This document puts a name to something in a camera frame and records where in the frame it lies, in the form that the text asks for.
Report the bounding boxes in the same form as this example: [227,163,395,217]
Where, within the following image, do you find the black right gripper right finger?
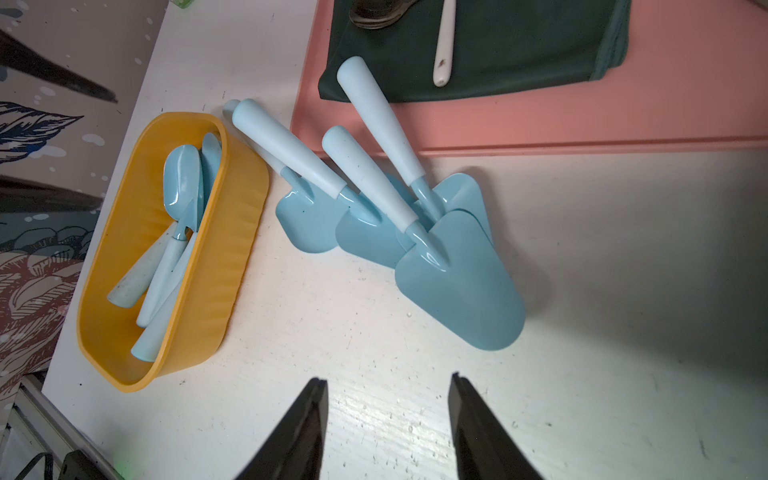
[448,372,543,480]

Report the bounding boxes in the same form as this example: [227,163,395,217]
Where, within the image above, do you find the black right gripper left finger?
[236,377,328,480]

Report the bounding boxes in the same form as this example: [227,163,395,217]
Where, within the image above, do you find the light blue shovel white handle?
[107,221,177,308]

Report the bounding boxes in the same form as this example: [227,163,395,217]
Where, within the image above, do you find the yellow plastic tray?
[76,112,270,393]

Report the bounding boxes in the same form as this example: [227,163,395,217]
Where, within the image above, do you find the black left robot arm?
[14,450,124,480]

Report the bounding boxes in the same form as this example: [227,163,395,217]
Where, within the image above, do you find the dark green cloth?
[318,0,631,103]

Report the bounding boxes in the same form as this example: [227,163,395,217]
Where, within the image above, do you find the pink cutting board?
[290,0,768,158]

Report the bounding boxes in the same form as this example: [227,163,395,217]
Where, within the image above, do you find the dark metal spoon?
[349,0,417,30]

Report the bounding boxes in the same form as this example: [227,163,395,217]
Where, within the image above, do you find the white handled small spoon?
[432,0,457,88]

